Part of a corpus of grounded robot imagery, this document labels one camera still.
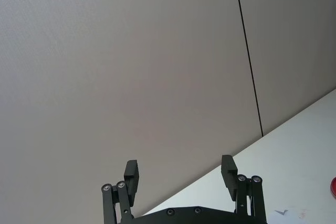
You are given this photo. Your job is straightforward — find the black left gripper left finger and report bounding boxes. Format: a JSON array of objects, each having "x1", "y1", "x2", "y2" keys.
[{"x1": 101, "y1": 159, "x2": 140, "y2": 224}]

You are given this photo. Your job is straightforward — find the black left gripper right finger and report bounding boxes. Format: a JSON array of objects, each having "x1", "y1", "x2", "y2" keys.
[{"x1": 221, "y1": 155, "x2": 267, "y2": 224}]

